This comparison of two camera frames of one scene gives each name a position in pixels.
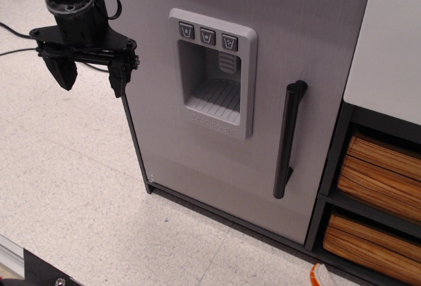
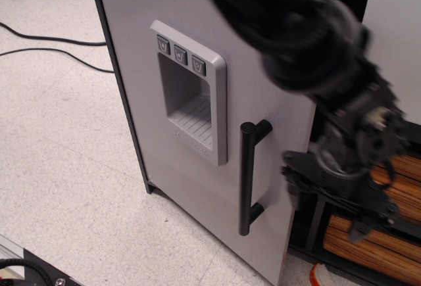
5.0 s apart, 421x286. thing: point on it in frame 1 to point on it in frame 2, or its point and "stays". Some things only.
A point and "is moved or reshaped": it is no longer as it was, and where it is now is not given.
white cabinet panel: x=385 y=75 stays
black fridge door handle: x=295 y=92 to x=250 y=133
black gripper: x=81 y=32 to x=363 y=129
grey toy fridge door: x=243 y=79 is moved or reshaped
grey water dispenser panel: x=218 y=67 to x=194 y=81
